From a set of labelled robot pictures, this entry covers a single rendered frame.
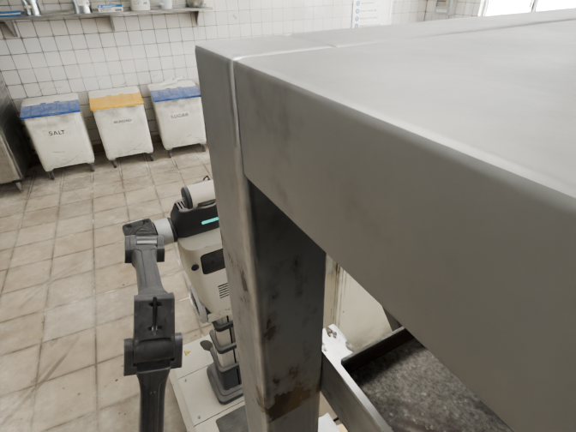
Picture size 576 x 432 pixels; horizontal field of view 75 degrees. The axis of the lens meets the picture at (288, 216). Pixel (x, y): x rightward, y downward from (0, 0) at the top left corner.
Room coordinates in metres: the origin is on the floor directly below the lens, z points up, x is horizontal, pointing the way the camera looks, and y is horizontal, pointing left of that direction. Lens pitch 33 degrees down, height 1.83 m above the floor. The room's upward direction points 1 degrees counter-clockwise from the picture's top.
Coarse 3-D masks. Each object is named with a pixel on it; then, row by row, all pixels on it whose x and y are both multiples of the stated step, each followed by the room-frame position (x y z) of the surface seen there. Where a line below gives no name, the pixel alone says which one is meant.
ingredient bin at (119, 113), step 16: (96, 96) 4.23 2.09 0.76; (112, 96) 4.26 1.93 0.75; (128, 96) 4.27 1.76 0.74; (96, 112) 3.95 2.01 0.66; (112, 112) 4.02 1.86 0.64; (128, 112) 4.08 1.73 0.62; (144, 112) 4.17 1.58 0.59; (112, 128) 4.00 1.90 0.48; (128, 128) 4.06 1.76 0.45; (144, 128) 4.14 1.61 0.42; (112, 144) 3.99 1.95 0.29; (128, 144) 4.05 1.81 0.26; (144, 144) 4.13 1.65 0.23; (112, 160) 4.00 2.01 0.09
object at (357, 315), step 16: (336, 272) 1.26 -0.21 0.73; (336, 288) 1.25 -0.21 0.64; (352, 288) 1.28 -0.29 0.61; (336, 304) 1.25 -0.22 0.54; (352, 304) 1.28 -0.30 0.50; (368, 304) 1.33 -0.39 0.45; (336, 320) 1.24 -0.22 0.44; (352, 320) 1.29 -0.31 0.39; (368, 320) 1.33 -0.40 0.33; (384, 320) 1.38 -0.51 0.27; (352, 336) 1.29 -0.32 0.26; (368, 336) 1.34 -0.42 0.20
